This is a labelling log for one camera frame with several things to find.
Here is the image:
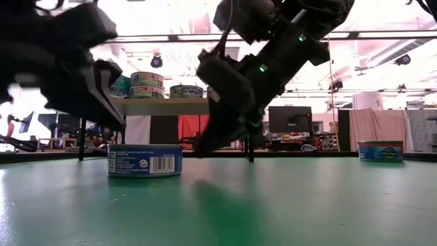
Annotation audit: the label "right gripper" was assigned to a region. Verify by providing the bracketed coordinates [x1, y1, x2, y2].
[195, 10, 330, 154]

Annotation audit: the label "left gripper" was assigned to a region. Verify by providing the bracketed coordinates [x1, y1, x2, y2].
[44, 51, 126, 133]

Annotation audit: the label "silver can teal yellow label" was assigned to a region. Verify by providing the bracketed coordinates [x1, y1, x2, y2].
[206, 85, 221, 103]

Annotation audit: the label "large green can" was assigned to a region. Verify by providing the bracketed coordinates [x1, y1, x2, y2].
[130, 71, 165, 88]

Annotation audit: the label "silver can green label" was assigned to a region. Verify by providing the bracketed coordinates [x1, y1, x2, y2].
[169, 84, 205, 99]

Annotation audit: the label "blue label tuna can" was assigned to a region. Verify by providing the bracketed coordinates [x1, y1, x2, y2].
[107, 143, 184, 178]

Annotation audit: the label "gold-lid seafood can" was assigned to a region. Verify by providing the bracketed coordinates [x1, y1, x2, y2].
[357, 140, 404, 163]

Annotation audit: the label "wooden shelf black legs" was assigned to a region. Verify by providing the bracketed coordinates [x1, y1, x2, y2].
[78, 97, 255, 162]

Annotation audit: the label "red cloth panel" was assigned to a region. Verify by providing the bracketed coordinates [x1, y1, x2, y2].
[177, 114, 210, 144]

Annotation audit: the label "white cloth panel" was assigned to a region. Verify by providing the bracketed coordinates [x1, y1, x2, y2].
[124, 115, 152, 146]

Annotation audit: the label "wooden background table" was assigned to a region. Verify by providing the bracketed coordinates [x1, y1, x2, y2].
[38, 137, 78, 150]

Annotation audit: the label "dark blue partition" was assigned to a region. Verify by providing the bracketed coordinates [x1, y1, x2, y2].
[36, 113, 81, 137]

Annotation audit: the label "black monitor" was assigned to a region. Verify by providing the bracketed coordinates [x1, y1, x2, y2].
[268, 105, 313, 135]

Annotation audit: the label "black cloth panel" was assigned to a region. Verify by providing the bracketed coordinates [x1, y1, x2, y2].
[150, 115, 179, 146]

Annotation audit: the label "green table mat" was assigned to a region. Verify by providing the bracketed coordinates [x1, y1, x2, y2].
[0, 150, 437, 246]

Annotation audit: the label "small tilted monitor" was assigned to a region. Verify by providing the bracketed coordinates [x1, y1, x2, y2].
[18, 111, 35, 133]

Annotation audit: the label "white round column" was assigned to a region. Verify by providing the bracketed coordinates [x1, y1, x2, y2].
[352, 91, 385, 110]

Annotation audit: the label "pink curtain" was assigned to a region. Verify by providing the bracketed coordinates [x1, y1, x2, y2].
[348, 107, 409, 143]

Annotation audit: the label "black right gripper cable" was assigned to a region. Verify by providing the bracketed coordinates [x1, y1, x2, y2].
[218, 0, 236, 55]

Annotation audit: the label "grey ceiling air duct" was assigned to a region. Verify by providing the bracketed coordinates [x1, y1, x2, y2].
[370, 38, 424, 68]

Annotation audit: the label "black ceiling light rail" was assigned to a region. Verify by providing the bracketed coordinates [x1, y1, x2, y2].
[102, 29, 437, 44]

